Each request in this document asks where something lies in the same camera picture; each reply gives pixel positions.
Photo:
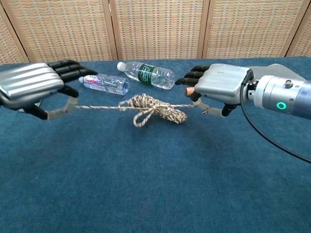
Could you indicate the wooden stick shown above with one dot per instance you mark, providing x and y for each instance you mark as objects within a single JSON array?
[{"x": 189, "y": 91}]

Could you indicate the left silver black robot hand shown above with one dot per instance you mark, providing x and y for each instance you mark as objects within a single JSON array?
[{"x": 29, "y": 82}]

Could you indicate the clear bottle with pink label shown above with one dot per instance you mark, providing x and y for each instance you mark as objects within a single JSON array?
[{"x": 109, "y": 85}]

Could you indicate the woven folding screen panel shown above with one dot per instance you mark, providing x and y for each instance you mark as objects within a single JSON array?
[
  {"x": 63, "y": 29},
  {"x": 8, "y": 46},
  {"x": 302, "y": 46},
  {"x": 158, "y": 29},
  {"x": 247, "y": 29}
]

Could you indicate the grey translucent plastic bag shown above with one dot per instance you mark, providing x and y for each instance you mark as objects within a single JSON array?
[{"x": 279, "y": 69}]

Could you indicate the blue table mat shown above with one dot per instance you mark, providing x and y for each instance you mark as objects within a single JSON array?
[{"x": 121, "y": 182}]

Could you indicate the clear bottle with green label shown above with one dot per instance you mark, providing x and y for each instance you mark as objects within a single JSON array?
[{"x": 145, "y": 74}]

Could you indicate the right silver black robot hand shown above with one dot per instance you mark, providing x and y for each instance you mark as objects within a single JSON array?
[{"x": 223, "y": 82}]

